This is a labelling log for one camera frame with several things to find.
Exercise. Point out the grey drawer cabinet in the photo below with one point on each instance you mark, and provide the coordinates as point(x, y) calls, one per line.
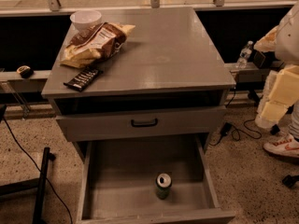
point(167, 62)

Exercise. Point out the black stand leg left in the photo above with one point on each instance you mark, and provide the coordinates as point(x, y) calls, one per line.
point(47, 156)

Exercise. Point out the brown yellow chip bag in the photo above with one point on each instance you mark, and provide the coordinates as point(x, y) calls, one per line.
point(95, 44)

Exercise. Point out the yellow black tape measure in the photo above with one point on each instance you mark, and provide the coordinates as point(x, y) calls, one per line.
point(25, 71)

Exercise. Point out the green soda can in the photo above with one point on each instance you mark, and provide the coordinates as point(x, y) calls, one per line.
point(163, 185)

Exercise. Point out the clear water bottle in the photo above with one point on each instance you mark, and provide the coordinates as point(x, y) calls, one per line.
point(244, 55)

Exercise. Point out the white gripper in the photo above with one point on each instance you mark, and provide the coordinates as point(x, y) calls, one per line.
point(288, 42)

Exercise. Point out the black drawer handle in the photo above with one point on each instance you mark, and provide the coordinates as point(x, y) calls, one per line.
point(143, 123)

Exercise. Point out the white orange sneaker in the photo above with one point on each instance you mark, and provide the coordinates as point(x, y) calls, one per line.
point(286, 146)

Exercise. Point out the open grey lower drawer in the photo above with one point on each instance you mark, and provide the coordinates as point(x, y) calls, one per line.
point(118, 183)

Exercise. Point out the closed grey upper drawer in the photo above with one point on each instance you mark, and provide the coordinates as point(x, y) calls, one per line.
point(129, 124)

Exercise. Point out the black chocolate bar wrapper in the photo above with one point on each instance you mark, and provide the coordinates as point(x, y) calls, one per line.
point(82, 80)

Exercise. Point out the black power adapter with cable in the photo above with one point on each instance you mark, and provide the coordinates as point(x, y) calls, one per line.
point(229, 128)

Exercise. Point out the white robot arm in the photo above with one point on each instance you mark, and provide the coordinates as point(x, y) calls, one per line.
point(287, 46)

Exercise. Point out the small black box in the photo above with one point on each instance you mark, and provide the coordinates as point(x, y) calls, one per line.
point(263, 59)

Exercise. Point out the white bowl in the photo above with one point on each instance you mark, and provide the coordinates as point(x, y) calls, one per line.
point(84, 19)

